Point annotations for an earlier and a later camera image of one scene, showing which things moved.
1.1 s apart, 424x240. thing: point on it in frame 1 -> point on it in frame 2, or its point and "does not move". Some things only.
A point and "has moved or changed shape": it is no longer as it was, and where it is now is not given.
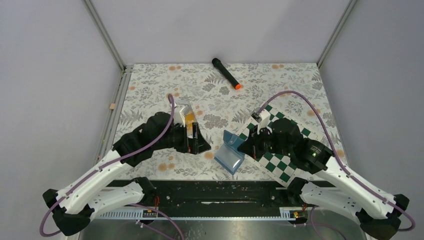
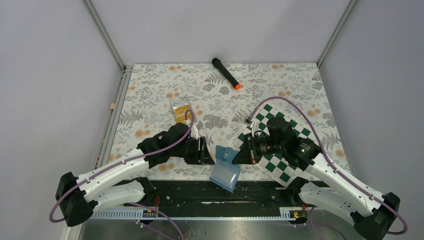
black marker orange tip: [227, 74] does not move
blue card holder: [229, 157] has moved or changed shape
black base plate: [221, 194] does not move
